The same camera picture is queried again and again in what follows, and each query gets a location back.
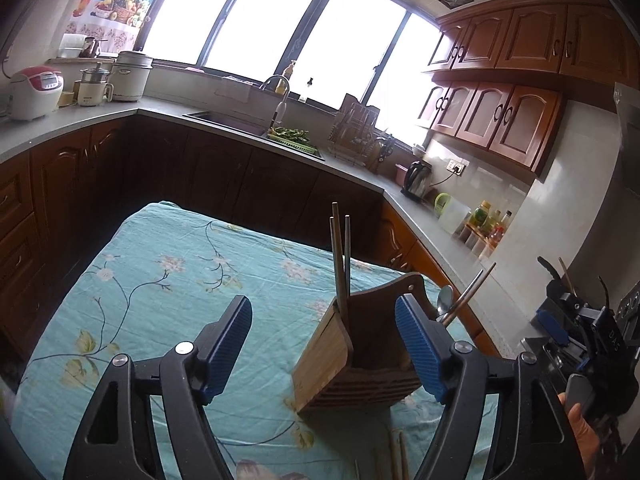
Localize cutting board and knife rack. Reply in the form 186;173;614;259
327;94;383;167

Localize yellow dish soap bottle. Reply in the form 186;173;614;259
276;60;296;94

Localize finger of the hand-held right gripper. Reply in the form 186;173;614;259
536;309;581;343
545;280;593;313

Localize dark wooden chopstick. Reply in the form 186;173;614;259
329;202;351;313
342;215;352;286

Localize teal floral tablecloth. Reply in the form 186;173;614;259
11;201;501;480

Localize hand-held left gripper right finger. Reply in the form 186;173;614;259
395;294;586;480

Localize wooden utensil holder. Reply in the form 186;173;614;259
291;272;453;413

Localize red and white rice cooker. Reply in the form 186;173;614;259
9;66;65;121

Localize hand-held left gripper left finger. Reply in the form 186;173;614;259
64;295;253;480

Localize black wok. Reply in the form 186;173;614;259
537;256;616;311

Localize chrome kitchen faucet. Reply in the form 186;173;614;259
260;75;292;130

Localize large white rice cooker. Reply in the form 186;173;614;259
111;50;154;102

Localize green vegetables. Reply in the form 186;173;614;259
267;127;319;154

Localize steel range hood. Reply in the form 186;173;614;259
612;80;640;203

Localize grey kitchen countertop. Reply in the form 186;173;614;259
0;94;543;361

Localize steel electric kettle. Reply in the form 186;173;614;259
400;160;434;202

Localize metal spoon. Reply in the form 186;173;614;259
435;285;456;323

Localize small white electric pot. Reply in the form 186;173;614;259
75;62;115;107

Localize dark teapot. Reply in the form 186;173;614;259
79;36;109;59

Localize row of spice jars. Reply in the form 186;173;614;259
460;222;494;257

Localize large kitchen window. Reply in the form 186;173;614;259
141;0;444;147

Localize green-handled clear pitcher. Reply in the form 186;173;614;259
434;192;474;235

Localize wooden wall cabinets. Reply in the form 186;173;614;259
415;0;632;177

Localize wooden base cabinets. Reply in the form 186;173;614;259
0;115;501;358

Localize yellow-label oil bottle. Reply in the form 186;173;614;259
470;200;494;234

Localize kitchen sink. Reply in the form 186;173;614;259
182;110;326;159

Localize person's right hand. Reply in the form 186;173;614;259
557;392;603;480

